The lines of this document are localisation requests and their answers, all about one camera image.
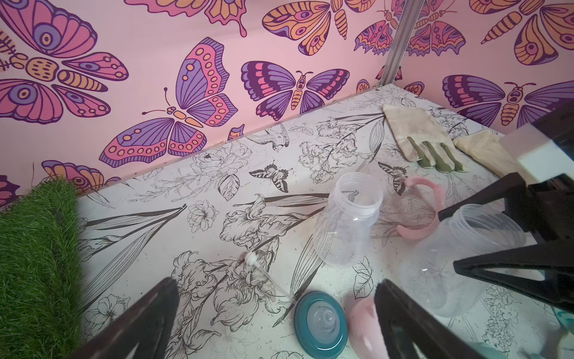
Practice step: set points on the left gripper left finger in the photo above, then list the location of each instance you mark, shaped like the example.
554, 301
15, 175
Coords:
143, 331

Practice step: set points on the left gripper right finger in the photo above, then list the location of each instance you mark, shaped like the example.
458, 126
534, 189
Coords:
410, 331

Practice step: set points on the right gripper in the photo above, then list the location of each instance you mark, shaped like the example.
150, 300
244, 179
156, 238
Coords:
543, 272

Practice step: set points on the pink bottle cap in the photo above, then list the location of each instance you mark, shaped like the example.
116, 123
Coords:
364, 332

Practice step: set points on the teal nipple collar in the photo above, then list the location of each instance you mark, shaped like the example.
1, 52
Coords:
320, 325

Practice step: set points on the mint bottle cap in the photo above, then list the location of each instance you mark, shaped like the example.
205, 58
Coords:
559, 345

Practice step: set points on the green artificial grass mat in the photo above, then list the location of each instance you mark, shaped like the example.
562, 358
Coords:
41, 303

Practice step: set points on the white straw piece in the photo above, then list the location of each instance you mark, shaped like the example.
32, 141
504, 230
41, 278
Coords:
251, 259

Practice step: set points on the beige glove green fingers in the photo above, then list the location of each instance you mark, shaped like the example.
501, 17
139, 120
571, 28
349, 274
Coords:
421, 139

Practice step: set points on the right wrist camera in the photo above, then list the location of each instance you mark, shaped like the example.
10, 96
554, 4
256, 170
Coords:
539, 158

